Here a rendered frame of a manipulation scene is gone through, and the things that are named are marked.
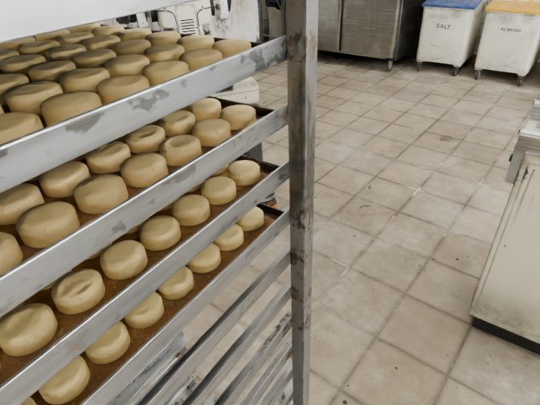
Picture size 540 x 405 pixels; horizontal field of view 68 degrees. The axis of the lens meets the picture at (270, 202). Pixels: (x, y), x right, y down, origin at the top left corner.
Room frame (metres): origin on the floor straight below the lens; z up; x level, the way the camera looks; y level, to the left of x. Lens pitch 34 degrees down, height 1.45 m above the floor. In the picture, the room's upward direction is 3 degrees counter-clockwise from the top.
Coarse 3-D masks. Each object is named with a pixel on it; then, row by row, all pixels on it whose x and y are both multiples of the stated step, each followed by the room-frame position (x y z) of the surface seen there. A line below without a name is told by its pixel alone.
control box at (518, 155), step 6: (528, 126) 1.28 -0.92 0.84; (534, 126) 1.28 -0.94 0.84; (516, 150) 1.14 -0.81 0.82; (516, 156) 1.14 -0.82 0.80; (522, 156) 1.13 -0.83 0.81; (510, 162) 1.15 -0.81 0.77; (516, 162) 1.14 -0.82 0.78; (510, 168) 1.14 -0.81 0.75; (516, 168) 1.13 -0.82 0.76; (510, 174) 1.14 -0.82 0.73; (516, 174) 1.13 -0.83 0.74; (510, 180) 1.14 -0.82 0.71
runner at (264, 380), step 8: (288, 344) 0.56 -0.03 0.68; (280, 352) 0.54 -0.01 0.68; (288, 352) 0.52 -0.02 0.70; (272, 360) 0.52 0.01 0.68; (280, 360) 0.50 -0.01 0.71; (272, 368) 0.50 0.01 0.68; (280, 368) 0.50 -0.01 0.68; (264, 376) 0.48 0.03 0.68; (272, 376) 0.47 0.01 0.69; (256, 384) 0.46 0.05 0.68; (264, 384) 0.45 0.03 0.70; (248, 392) 0.45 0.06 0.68; (256, 392) 0.43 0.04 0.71; (248, 400) 0.43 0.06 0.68; (256, 400) 0.43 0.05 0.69
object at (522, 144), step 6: (522, 132) 1.11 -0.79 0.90; (528, 132) 1.11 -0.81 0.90; (534, 132) 1.11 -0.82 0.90; (522, 138) 1.11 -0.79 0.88; (528, 138) 1.10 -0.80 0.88; (534, 138) 1.09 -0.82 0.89; (516, 144) 1.12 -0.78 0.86; (522, 144) 1.11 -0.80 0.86; (528, 144) 1.10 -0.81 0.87; (534, 144) 1.09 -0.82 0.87; (522, 150) 1.10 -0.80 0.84; (528, 150) 1.09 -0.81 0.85; (534, 150) 1.08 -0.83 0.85
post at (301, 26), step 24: (288, 0) 0.53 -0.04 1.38; (312, 0) 0.53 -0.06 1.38; (288, 24) 0.53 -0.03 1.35; (312, 24) 0.53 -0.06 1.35; (288, 48) 0.53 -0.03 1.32; (312, 48) 0.53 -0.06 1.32; (288, 72) 0.53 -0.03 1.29; (312, 72) 0.53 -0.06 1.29; (288, 96) 0.53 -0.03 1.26; (312, 96) 0.53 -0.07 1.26; (288, 120) 0.53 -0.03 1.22; (312, 120) 0.53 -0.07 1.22; (288, 144) 0.53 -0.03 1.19; (312, 144) 0.53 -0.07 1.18; (312, 168) 0.53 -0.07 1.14; (312, 192) 0.53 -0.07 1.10; (312, 216) 0.54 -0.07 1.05; (312, 240) 0.54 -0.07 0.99
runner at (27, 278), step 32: (256, 128) 0.47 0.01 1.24; (192, 160) 0.38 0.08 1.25; (224, 160) 0.42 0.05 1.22; (160, 192) 0.34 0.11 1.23; (96, 224) 0.28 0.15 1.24; (128, 224) 0.30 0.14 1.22; (32, 256) 0.24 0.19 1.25; (64, 256) 0.25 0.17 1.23; (0, 288) 0.21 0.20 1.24; (32, 288) 0.23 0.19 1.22
